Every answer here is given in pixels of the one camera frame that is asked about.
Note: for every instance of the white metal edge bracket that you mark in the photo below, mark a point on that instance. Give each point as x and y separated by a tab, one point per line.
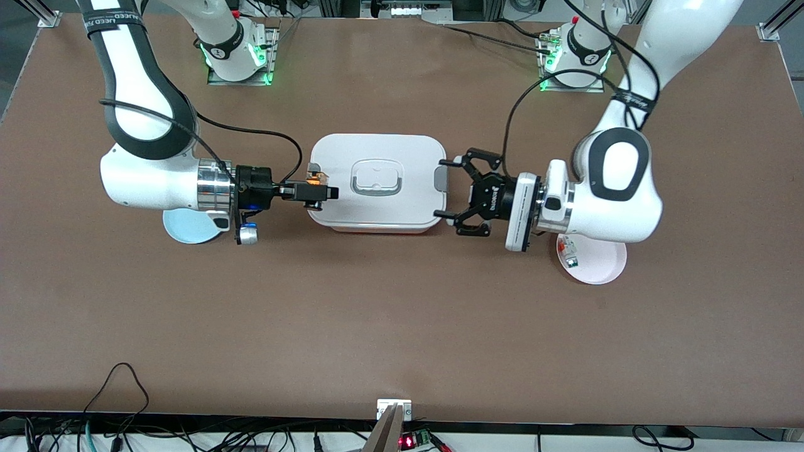
384	408

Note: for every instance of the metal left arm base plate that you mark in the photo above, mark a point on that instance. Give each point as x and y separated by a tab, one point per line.
597	90

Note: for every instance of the green key switch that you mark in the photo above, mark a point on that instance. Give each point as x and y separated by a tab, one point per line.
571	261

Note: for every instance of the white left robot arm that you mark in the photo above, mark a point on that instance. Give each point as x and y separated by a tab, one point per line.
622	207

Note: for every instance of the grey camera mount bar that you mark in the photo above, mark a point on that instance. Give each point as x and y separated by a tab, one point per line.
386	433

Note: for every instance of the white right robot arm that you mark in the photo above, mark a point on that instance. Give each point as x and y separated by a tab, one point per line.
144	182

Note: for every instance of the white lidded lunch box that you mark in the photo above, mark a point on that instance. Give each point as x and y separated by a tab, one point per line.
408	207

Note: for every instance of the white power strip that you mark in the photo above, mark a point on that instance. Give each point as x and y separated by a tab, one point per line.
418	10

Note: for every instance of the red key switch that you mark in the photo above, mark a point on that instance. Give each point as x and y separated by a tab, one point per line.
568	247

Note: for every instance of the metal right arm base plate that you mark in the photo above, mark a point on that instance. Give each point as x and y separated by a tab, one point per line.
274	56

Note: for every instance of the pink round plate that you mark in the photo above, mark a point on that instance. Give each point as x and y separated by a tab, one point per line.
597	263

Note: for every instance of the circuit board with red display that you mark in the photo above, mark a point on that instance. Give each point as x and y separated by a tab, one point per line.
408	441

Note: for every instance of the orange key switch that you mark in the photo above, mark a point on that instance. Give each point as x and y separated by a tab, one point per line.
314	177

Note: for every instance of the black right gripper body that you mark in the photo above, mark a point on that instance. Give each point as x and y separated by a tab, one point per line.
256	186

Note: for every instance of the light blue round plate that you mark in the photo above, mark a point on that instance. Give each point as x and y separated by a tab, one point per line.
188	233

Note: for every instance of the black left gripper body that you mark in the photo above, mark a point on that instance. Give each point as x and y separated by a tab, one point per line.
494	199

